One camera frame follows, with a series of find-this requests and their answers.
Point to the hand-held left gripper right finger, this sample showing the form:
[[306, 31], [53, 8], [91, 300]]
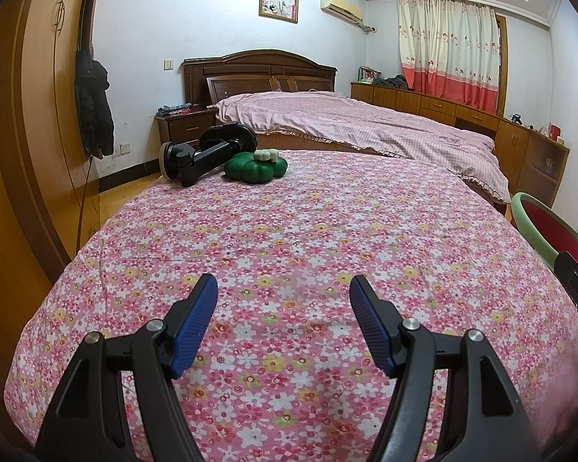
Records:
[[373, 327]]

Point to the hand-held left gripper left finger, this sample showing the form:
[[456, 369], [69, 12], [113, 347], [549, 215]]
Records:
[[192, 327]]

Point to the red bucket with green rim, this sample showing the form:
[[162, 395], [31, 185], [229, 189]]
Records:
[[554, 226]]

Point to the glass jar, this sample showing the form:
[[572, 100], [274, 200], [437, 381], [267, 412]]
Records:
[[549, 164]]

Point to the pink floral tablecloth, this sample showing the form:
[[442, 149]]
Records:
[[289, 231]]

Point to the long wooden cabinet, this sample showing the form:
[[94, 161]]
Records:
[[510, 149]]

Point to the red box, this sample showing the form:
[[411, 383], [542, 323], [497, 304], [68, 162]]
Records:
[[554, 133]]

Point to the green flower-shaped cushion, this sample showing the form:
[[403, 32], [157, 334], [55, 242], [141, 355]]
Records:
[[250, 171]]

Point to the black suction phone holder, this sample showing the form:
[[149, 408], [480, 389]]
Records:
[[207, 156]]

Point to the small black device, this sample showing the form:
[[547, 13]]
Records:
[[515, 118]]

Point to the small white flower ornament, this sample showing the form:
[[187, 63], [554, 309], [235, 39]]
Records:
[[267, 156]]

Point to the dark wooden nightstand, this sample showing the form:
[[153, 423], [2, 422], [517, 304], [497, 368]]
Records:
[[185, 130]]

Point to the wooden bed with pink quilt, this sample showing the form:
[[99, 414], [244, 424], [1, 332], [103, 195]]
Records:
[[366, 125]]

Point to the pile of items on nightstand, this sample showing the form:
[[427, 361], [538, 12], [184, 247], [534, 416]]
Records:
[[173, 109]]

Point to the black hanging jacket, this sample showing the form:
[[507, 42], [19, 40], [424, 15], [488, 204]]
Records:
[[94, 106]]

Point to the dark clothes pile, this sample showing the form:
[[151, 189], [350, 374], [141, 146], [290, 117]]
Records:
[[390, 82]]

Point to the dark wooden headboard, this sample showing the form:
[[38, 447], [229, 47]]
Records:
[[250, 72]]

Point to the cream and red curtain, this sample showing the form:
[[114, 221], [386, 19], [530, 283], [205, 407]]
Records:
[[448, 53]]

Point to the wooden wardrobe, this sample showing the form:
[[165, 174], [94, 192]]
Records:
[[29, 106]]

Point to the low white wall outlet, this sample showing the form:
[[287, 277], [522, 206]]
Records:
[[124, 149]]

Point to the wooden window frame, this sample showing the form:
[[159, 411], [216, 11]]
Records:
[[502, 62]]

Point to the wall air conditioner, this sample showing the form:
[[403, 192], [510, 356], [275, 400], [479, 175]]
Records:
[[342, 8]]

